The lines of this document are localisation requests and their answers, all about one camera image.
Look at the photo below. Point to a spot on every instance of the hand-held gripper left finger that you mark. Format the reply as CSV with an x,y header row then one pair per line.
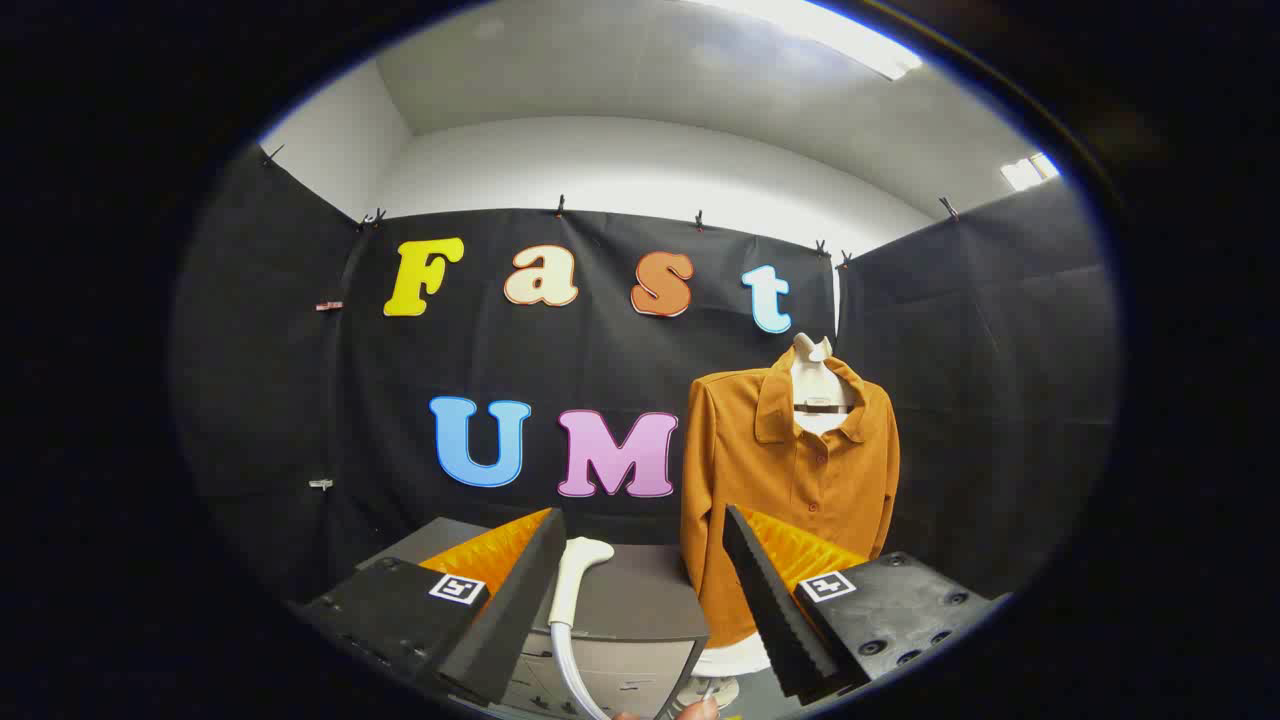
x,y
520,600

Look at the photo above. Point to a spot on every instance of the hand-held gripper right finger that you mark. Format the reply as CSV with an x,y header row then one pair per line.
x,y
770,600

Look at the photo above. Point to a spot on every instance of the orange button-up shirt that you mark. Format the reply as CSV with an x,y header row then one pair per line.
x,y
740,470

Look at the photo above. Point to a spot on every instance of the grey drawer cabinet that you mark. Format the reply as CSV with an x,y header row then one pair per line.
x,y
640,590

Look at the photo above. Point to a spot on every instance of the white mannequin torso stand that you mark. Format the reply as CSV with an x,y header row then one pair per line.
x,y
818,385

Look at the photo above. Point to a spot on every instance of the row of black cloth clips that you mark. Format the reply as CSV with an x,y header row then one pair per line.
x,y
560,208

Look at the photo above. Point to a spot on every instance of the small ceiling light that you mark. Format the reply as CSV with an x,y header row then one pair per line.
x,y
1030,171

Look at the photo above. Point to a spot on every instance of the long ceiling light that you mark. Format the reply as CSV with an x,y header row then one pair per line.
x,y
830,35

